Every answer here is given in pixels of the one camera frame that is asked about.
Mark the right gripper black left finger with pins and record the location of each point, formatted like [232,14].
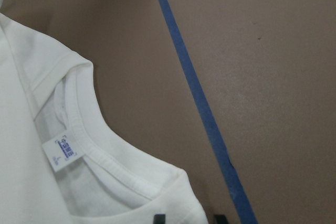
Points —
[159,218]

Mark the white long-sleeve printed shirt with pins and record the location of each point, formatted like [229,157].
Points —
[60,161]

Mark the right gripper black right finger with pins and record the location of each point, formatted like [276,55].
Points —
[220,217]

